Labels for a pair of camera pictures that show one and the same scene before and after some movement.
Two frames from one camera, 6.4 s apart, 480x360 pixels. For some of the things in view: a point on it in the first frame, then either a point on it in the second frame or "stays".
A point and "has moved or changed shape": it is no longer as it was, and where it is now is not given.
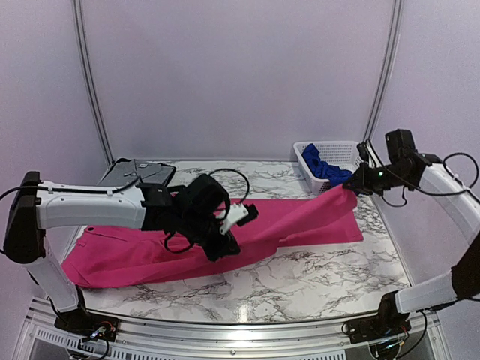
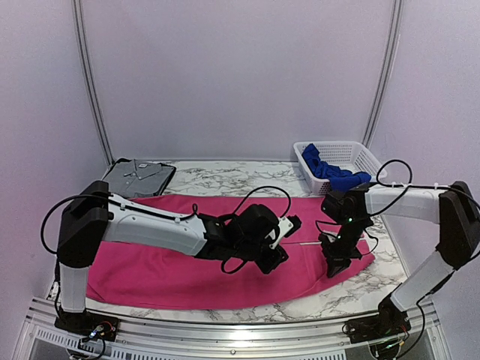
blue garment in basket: (335, 175) stays
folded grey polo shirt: (125, 171) stays
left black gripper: (228, 245) to (269, 266)
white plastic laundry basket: (343, 154) stays
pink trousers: (110, 255) has moved or changed shape
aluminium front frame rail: (148, 337) stays
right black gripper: (364, 184) to (336, 262)
